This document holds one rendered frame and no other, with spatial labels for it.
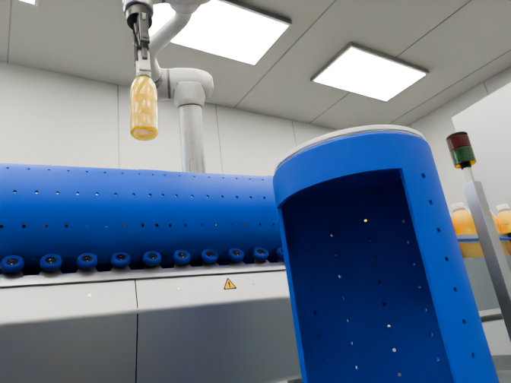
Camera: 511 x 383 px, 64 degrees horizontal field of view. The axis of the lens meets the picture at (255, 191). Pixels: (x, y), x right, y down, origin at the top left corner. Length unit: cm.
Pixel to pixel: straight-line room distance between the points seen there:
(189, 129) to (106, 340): 103
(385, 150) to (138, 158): 381
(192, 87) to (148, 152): 262
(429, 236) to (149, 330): 65
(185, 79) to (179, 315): 111
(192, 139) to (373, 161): 123
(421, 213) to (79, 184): 77
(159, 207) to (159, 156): 336
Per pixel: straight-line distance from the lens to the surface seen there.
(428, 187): 67
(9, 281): 102
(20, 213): 103
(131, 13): 133
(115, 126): 442
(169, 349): 104
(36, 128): 426
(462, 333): 63
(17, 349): 100
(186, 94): 182
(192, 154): 175
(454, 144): 140
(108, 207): 103
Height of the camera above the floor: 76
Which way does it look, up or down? 19 degrees up
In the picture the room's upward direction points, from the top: 8 degrees counter-clockwise
